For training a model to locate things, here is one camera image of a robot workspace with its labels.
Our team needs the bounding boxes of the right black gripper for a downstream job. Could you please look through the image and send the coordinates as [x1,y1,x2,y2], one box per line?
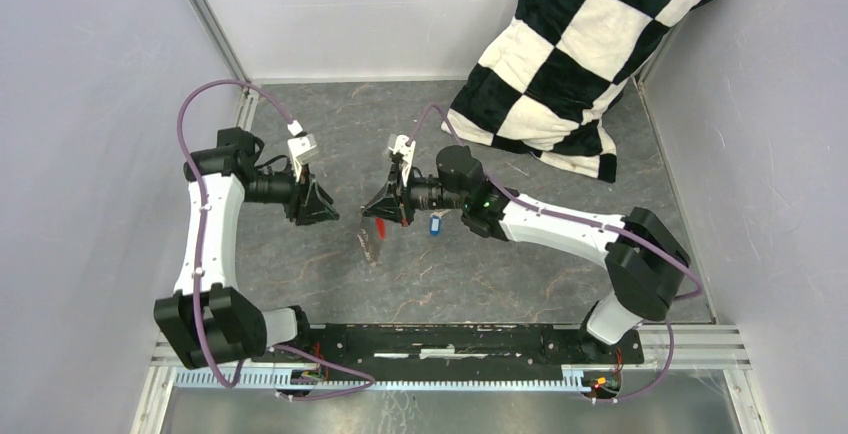
[362,163,467,228]

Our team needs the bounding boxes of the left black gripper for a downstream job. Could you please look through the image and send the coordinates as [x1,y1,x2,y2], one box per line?
[243,156,340,227]

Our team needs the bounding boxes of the red key tag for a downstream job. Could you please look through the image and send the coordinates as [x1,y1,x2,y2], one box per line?
[375,218,386,240]

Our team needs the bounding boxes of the metal key holder plate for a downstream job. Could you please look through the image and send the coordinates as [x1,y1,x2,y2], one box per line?
[357,217,385,265]

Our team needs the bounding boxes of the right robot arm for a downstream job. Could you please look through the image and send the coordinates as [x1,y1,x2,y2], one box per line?
[362,145,691,362]

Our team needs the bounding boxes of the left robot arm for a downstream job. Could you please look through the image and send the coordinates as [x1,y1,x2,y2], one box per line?
[153,127,339,369]

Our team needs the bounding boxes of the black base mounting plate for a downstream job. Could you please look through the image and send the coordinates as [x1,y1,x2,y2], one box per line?
[250,322,645,383]

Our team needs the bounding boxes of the black white checkered blanket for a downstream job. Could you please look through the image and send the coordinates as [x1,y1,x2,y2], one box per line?
[442,0,713,183]

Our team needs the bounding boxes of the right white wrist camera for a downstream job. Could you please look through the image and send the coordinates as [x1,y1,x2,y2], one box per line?
[387,134,416,168]

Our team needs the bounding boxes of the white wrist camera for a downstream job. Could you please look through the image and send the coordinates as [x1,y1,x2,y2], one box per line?
[287,120,318,182]
[387,134,416,168]

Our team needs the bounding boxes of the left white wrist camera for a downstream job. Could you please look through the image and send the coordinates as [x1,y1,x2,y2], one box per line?
[287,120,318,182]

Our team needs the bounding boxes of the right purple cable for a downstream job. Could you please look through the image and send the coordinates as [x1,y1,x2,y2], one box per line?
[405,102,705,404]

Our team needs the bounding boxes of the slotted cable duct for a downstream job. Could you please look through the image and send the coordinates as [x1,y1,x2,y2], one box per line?
[173,368,624,393]

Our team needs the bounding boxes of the aluminium frame rail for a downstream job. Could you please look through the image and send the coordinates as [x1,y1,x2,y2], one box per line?
[188,0,251,81]

